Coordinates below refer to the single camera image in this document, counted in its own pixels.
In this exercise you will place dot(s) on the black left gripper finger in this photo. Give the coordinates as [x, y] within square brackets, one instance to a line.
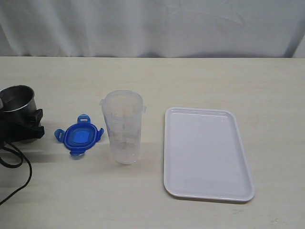
[18, 132]
[34, 117]

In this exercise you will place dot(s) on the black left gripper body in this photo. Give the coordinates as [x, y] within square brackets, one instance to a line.
[6, 128]

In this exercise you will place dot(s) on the stainless steel cup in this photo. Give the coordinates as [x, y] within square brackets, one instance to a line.
[17, 101]

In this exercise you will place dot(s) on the blue plastic lid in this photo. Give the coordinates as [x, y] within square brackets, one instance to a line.
[79, 137]

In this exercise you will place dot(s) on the clear plastic tall container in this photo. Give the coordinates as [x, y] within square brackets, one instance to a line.
[122, 111]

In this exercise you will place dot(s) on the white backdrop curtain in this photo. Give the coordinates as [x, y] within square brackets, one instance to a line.
[153, 28]

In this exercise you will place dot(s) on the white rectangular tray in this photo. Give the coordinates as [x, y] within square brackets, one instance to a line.
[204, 156]

